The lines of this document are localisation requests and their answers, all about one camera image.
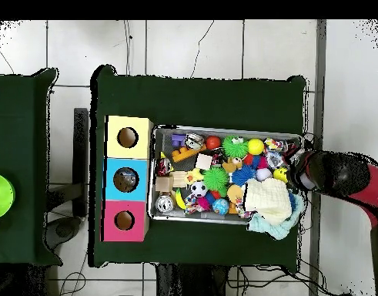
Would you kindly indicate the dark green table cloth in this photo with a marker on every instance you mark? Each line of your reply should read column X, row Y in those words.
column 201, row 98
column 22, row 123

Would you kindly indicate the blue spiky ball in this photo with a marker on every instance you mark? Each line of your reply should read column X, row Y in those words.
column 242, row 176

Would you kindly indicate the clear mesh bin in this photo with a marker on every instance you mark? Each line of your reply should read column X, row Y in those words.
column 176, row 217

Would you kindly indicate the green spiky ball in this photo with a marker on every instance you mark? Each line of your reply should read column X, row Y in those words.
column 235, row 148
column 215, row 180

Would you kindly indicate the white baseball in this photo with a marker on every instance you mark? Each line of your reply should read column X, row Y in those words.
column 264, row 174

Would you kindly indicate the crushed silver can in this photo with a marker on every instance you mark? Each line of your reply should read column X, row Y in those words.
column 195, row 142

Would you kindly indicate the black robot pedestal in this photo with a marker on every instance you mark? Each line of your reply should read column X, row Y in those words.
column 188, row 283

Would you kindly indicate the cream yellow cloth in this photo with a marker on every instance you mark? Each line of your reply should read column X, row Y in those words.
column 268, row 200

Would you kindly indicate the plain yellow ball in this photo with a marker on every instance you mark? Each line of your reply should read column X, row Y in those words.
column 256, row 146

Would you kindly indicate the black and white soccer ball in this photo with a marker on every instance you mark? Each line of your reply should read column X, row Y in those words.
column 198, row 189

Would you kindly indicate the mint green cloth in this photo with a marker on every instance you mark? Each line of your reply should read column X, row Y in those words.
column 281, row 231

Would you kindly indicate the yellow smiley face ball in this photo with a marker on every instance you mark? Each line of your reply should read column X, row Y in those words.
column 280, row 174

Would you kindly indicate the orange red ball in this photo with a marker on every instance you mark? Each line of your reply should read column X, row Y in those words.
column 213, row 142

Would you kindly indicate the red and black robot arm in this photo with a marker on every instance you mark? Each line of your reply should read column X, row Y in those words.
column 342, row 176

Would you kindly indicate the wooden box with three holes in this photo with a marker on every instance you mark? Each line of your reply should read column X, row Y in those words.
column 142, row 139

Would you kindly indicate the bright green bowl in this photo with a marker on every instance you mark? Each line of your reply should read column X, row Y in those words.
column 1, row 196

